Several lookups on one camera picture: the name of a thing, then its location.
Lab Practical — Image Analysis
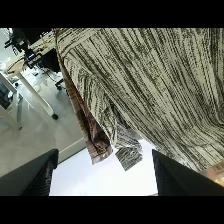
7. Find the black and white striped shirt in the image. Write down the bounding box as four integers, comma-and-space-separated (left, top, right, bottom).
55, 27, 224, 173

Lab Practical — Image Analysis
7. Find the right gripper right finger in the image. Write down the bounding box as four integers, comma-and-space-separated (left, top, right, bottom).
151, 148, 224, 197

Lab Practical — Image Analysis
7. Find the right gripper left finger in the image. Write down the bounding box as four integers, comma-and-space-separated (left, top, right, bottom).
0, 148, 60, 197

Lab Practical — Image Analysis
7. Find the white desk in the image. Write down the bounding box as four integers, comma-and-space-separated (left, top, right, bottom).
0, 30, 60, 132

